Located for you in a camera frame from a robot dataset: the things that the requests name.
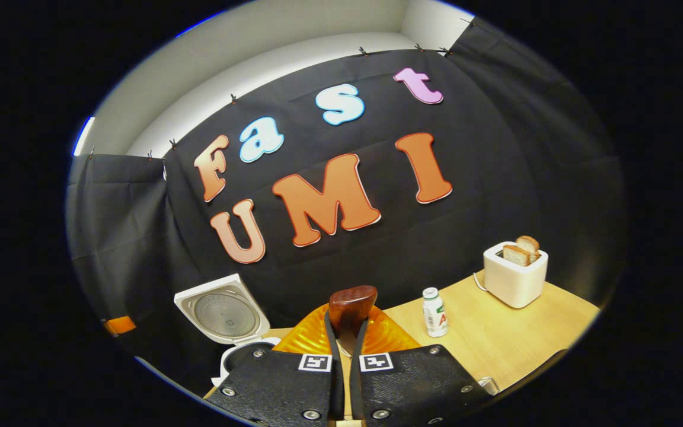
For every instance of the black backdrop cloth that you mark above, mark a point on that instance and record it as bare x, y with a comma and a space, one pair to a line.
495, 178

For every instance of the brown wooden spoon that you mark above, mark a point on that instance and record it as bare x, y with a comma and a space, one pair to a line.
350, 305

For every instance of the white toaster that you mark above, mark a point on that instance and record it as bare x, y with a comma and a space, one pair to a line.
513, 284

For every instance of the white drink bottle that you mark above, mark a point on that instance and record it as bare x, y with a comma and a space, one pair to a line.
434, 317

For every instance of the toasted bread slice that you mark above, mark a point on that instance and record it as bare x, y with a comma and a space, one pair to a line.
516, 256
529, 244

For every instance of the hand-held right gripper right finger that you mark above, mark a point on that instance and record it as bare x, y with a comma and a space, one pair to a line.
354, 379

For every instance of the white rice cooker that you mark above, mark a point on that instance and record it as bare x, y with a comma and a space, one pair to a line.
223, 311

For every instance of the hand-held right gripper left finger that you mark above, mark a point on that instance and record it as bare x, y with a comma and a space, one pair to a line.
337, 379

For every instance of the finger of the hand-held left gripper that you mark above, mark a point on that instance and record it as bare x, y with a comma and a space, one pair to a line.
120, 325

